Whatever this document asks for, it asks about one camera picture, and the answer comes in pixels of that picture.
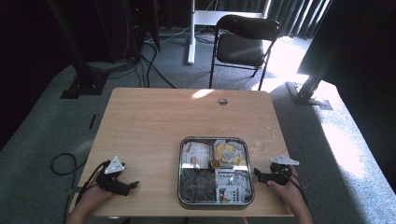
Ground pile of colourful print packets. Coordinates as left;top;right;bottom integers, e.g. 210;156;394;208
215;167;252;203

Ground pile of yellow-tag tea bags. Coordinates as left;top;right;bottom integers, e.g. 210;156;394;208
213;140;248;167

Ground pile of white tea packets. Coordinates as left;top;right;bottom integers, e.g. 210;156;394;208
181;141;213;170

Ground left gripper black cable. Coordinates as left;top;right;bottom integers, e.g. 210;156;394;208
74;160;111;206

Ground black metal stand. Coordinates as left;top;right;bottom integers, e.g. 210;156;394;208
285;0;333;111
46;0;110;100

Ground black equipment rack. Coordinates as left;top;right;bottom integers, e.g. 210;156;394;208
116;0;162;62

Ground black floor cable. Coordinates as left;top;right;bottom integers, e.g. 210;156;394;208
49;152;89;224

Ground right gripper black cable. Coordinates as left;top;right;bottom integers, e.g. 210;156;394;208
288;167;309;206

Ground bundle of floor cables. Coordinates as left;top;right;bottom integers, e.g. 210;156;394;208
87;26;191;90

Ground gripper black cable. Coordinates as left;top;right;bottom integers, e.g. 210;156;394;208
74;160;111;206
288;167;309;206

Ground pile of dark tea bags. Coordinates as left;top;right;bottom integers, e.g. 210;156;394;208
180;168;218;203

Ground black folding chair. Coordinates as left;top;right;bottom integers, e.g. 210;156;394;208
208;14;281;91

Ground person's left hand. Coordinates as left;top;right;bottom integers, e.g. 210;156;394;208
78;183;115;213

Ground dark square compartment tray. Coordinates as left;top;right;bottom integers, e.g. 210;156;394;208
177;135;256;210

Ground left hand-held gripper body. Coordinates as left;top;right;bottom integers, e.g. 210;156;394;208
95;156;132;197

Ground grey curtain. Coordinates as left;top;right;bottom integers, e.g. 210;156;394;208
214;0;331;40

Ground person's right hand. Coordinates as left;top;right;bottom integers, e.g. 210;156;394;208
266;165;304;208

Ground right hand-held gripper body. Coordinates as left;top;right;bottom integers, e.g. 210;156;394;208
269;154;300;187

